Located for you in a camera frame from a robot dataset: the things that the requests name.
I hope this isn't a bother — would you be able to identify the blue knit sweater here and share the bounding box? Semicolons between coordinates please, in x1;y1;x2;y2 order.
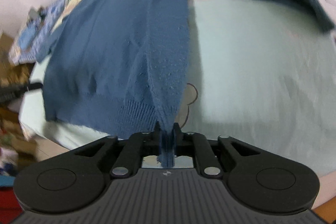
37;0;334;168

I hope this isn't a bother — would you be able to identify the blue patterned pillow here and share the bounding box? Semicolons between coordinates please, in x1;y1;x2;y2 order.
8;0;70;65

